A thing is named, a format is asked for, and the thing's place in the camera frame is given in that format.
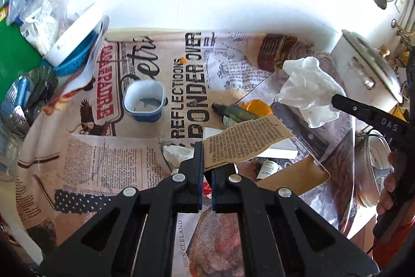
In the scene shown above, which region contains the small green dropper bottle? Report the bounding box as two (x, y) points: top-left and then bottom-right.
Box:
(212, 103), (260, 129)

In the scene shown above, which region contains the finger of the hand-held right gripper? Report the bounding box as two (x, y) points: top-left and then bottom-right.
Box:
(332, 93), (411, 138)

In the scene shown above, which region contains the person's right hand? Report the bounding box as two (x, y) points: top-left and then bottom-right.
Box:
(377, 152), (395, 215)

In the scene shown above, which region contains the blue and white plastic cup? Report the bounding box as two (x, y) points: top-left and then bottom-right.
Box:
(122, 80), (168, 122)

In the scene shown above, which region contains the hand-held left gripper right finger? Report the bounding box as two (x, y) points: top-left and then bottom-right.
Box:
(211, 165), (378, 277)

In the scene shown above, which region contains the small crumpled white tissue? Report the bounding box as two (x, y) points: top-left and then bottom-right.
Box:
(162, 144), (196, 171)

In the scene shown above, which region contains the brown newspaper-print paper scrap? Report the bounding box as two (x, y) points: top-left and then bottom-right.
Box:
(204, 115), (294, 172)

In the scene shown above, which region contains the person's right forearm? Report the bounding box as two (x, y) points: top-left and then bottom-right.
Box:
(384, 207), (415, 247)

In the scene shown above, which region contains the white rice cooker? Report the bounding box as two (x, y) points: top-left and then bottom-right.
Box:
(330, 30), (403, 104)

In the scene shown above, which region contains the blue colander with white plate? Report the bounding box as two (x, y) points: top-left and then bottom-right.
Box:
(41, 15), (109, 76)

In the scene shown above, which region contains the clear plastic bags pile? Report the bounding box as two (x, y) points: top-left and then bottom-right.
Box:
(6, 0), (80, 52)

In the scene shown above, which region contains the metal strainer basket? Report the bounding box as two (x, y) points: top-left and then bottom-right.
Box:
(0, 65), (59, 139)

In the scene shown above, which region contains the orange peel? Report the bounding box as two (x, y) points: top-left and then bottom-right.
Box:
(241, 99), (272, 117)

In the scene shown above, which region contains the aluminium steamer basket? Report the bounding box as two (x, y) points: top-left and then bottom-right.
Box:
(355, 130), (400, 208)

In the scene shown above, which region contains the newspaper-print tablecloth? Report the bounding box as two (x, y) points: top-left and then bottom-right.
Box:
(16, 29), (360, 277)

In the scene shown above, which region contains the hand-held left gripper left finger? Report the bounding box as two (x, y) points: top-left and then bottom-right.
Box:
(39, 141), (204, 277)

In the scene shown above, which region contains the small white-label bottle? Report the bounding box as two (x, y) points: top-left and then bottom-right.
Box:
(256, 158), (282, 180)

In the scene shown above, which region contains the green box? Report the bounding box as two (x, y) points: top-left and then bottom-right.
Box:
(0, 17), (43, 102)

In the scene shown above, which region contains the brown cardboard piece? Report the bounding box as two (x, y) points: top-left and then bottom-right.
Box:
(255, 155), (331, 197)

